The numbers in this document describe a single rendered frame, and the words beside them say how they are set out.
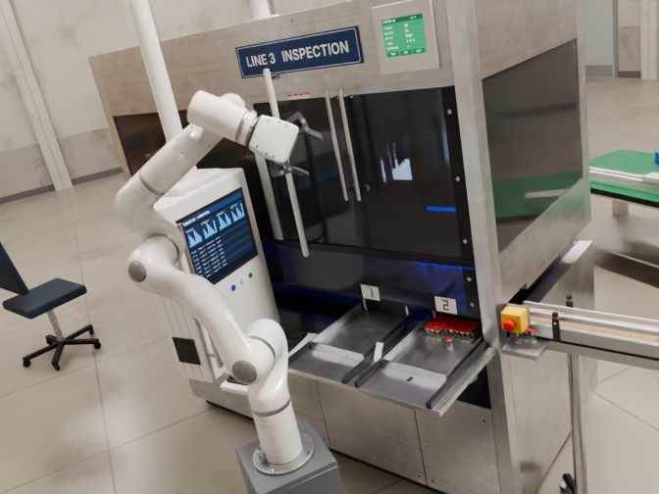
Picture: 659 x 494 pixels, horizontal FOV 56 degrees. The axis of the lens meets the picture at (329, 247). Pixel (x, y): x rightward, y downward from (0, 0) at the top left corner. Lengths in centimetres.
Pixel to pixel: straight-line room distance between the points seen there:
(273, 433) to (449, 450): 103
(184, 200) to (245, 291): 51
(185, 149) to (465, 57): 87
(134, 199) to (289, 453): 86
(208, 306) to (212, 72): 123
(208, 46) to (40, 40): 998
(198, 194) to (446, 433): 137
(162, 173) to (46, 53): 1098
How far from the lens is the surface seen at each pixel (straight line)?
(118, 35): 1262
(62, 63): 1255
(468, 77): 195
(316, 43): 225
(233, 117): 152
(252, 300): 268
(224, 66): 262
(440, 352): 227
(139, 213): 170
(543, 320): 233
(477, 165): 201
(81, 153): 1263
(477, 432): 256
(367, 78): 215
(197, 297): 172
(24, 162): 1265
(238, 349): 170
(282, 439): 188
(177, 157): 159
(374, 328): 249
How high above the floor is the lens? 207
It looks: 20 degrees down
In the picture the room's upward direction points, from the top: 11 degrees counter-clockwise
